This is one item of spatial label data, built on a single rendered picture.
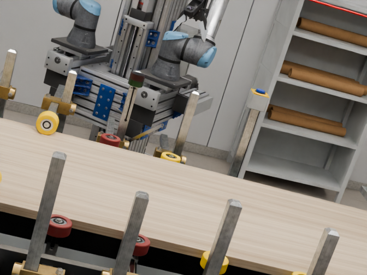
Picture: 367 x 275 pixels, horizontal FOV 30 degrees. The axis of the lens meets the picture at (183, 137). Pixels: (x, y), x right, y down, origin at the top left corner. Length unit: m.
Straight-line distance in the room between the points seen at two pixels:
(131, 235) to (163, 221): 0.37
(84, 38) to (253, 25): 2.28
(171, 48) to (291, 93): 2.56
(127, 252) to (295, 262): 0.62
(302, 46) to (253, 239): 3.59
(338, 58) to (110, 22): 1.89
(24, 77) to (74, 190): 3.38
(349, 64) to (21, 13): 2.68
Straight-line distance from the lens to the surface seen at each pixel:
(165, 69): 3.37
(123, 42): 3.58
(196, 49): 3.34
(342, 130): 5.71
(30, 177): 2.24
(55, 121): 2.60
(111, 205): 2.18
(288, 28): 5.20
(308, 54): 5.74
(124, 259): 1.84
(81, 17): 3.57
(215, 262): 1.86
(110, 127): 3.02
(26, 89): 5.56
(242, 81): 5.66
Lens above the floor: 1.80
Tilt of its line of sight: 17 degrees down
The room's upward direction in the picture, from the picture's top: 17 degrees clockwise
